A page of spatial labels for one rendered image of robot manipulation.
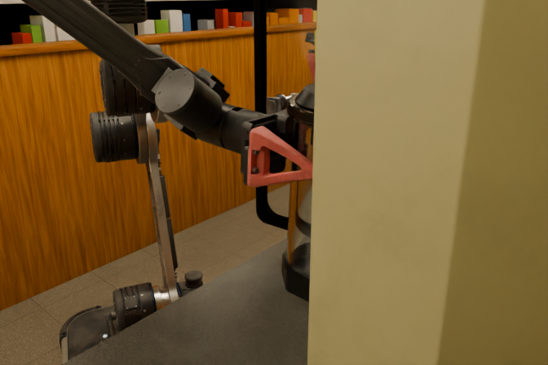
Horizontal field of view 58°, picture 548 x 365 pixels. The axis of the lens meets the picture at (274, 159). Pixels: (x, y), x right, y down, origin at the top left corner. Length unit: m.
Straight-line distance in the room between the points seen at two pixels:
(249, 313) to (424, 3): 0.52
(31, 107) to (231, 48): 1.21
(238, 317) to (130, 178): 2.05
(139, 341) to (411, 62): 0.51
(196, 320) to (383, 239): 0.41
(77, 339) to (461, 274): 1.66
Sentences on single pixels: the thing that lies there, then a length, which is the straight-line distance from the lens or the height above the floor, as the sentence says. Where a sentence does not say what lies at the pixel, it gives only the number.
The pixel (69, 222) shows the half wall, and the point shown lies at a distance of 2.59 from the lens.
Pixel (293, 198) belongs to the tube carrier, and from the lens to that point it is 0.55.
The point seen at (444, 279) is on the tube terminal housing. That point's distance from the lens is 0.35.
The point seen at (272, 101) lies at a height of 1.21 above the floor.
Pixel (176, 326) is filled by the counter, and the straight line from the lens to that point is 0.71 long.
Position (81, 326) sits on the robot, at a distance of 1.96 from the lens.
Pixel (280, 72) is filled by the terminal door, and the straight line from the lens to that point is 0.75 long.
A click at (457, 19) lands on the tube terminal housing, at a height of 1.35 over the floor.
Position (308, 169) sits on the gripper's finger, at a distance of 0.51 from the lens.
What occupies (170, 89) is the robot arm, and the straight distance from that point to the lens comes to 0.59.
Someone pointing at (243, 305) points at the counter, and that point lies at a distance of 0.73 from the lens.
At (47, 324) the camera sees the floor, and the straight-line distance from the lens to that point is 2.44.
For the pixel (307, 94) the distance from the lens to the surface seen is 0.51.
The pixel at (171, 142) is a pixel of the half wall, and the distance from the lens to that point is 2.81.
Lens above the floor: 1.36
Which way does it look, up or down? 19 degrees down
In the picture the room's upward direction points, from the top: straight up
